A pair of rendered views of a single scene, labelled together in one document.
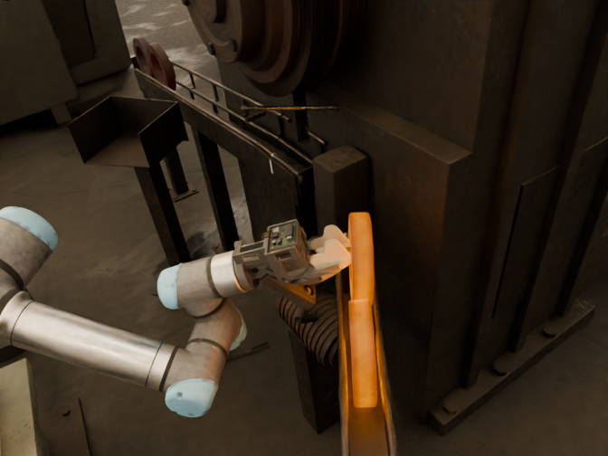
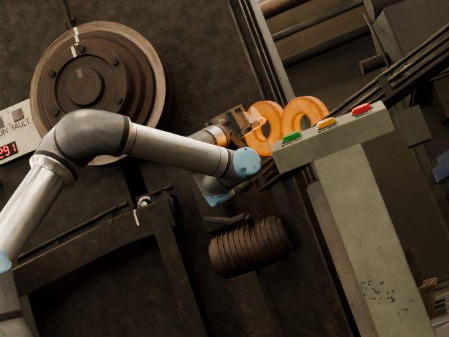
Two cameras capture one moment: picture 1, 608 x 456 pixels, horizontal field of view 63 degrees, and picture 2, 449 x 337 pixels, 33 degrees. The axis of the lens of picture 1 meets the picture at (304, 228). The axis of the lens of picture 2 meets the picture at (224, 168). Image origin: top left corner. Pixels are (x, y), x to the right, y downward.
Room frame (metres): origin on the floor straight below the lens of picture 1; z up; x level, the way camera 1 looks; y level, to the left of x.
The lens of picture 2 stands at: (-0.67, 1.64, 0.30)
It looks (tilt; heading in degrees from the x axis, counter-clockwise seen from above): 11 degrees up; 310
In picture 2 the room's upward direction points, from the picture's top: 19 degrees counter-clockwise
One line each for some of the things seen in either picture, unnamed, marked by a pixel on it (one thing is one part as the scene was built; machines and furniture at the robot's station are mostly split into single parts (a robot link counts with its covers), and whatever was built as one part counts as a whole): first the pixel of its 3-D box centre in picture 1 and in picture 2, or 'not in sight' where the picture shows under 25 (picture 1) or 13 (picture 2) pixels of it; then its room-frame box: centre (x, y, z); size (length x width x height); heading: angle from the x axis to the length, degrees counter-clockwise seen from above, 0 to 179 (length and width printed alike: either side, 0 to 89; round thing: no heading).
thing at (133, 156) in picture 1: (156, 207); not in sight; (1.42, 0.50, 0.36); 0.26 x 0.20 x 0.72; 64
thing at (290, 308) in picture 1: (326, 371); (274, 316); (0.74, -0.01, 0.27); 0.22 x 0.13 x 0.53; 29
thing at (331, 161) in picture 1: (343, 201); (210, 194); (0.89, -0.10, 0.68); 0.11 x 0.08 x 0.24; 119
